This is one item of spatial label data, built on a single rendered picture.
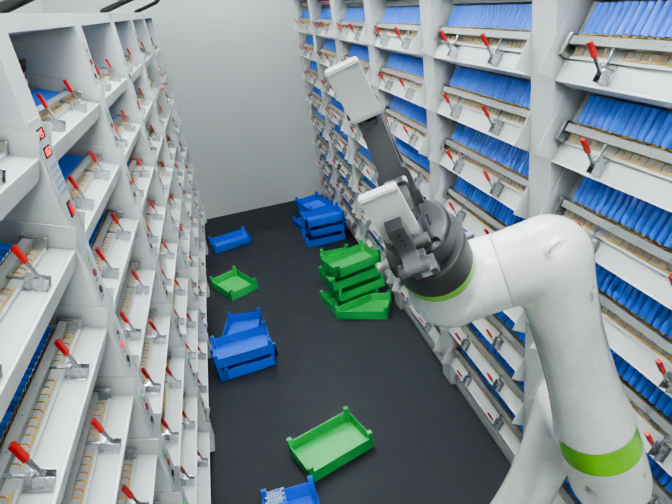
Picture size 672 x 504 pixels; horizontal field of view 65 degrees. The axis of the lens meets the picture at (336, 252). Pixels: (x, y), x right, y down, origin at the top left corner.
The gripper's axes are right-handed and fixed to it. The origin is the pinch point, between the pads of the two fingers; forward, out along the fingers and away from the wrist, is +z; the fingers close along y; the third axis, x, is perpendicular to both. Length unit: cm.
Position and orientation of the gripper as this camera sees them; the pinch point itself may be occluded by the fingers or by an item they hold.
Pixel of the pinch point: (361, 131)
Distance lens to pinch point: 43.4
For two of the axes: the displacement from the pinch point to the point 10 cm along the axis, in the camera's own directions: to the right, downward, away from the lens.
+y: -1.8, -8.5, 5.0
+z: -3.8, -4.1, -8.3
